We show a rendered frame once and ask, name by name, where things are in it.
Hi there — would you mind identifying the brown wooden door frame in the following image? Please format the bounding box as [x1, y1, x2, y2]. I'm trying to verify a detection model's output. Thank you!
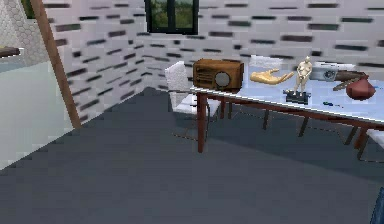
[29, 0, 83, 130]

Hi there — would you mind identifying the white box with round dial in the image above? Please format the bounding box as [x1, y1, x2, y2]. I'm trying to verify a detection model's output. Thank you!
[309, 61, 357, 83]

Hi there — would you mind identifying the white-topped brown dining table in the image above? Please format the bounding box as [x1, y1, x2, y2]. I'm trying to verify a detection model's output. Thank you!
[189, 65, 384, 154]

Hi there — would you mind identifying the white chair with brown legs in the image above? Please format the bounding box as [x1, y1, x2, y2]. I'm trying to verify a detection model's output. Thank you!
[356, 129, 384, 164]
[164, 60, 222, 142]

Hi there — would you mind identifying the tan wooden hand sculpture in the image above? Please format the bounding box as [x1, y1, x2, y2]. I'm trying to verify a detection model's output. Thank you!
[249, 68, 296, 86]

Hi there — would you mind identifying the black-framed window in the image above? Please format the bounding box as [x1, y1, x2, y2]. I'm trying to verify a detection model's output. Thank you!
[144, 0, 200, 36]

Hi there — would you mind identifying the small blue-green pen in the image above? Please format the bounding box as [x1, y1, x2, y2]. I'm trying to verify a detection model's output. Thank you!
[322, 101, 344, 109]

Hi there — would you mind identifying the dark red round vase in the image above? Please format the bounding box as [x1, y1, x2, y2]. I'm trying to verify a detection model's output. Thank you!
[345, 78, 377, 101]

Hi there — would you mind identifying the brown wooden radio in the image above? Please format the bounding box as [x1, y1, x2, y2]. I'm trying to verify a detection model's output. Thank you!
[192, 58, 245, 91]

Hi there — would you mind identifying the dark brown feathered object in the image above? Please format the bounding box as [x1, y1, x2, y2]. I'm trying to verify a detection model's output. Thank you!
[332, 70, 370, 92]

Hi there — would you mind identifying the dark brown shelf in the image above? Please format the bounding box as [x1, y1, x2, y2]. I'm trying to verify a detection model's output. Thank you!
[0, 46, 22, 59]

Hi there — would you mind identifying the blue object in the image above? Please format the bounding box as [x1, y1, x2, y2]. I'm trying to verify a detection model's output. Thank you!
[369, 186, 384, 224]

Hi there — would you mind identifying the beige human figure statue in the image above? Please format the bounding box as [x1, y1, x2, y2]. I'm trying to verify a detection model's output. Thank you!
[283, 55, 314, 105]

